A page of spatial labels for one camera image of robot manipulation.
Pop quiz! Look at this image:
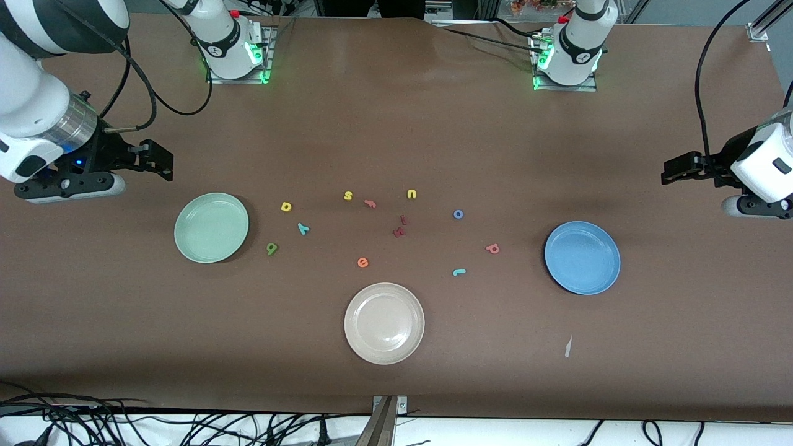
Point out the blue plate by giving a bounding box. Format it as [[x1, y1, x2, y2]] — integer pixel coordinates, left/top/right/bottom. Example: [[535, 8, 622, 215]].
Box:
[[544, 221, 621, 296]]

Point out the black cable bundle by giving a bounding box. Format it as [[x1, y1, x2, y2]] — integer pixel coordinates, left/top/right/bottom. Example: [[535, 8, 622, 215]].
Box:
[[0, 381, 348, 446]]

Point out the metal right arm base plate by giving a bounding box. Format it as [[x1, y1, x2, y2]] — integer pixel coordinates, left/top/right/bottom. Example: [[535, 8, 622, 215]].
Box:
[[208, 25, 274, 85]]

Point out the beige plate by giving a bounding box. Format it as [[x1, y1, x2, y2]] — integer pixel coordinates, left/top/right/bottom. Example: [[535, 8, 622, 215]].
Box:
[[344, 282, 426, 365]]

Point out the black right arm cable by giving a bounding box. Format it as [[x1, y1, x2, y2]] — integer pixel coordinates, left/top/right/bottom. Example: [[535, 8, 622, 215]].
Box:
[[37, 0, 214, 134]]

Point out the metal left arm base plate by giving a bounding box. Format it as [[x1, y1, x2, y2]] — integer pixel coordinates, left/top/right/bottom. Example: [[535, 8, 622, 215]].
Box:
[[531, 34, 598, 92]]

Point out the aluminium frame profile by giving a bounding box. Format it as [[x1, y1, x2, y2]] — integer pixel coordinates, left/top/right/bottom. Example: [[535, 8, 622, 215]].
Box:
[[747, 0, 793, 43]]

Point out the green plate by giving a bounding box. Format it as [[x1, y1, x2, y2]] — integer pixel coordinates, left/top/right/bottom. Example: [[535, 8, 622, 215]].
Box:
[[173, 192, 250, 264]]

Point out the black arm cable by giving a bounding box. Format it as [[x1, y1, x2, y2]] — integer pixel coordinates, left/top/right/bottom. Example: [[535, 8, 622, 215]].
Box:
[[695, 0, 750, 163], [37, 0, 214, 134]]

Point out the dark metal mount post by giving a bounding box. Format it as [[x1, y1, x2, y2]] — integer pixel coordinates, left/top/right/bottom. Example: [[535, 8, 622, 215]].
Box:
[[355, 395, 397, 446]]

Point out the black power cable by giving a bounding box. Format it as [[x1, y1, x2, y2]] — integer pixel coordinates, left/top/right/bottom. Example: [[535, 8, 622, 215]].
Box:
[[489, 17, 561, 39], [441, 27, 543, 55]]

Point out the silver bracket plate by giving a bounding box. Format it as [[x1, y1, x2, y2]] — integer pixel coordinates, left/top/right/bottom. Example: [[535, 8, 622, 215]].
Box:
[[372, 395, 409, 416]]

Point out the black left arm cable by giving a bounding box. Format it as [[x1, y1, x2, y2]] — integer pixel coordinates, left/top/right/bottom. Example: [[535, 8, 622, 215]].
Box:
[[695, 0, 750, 163]]

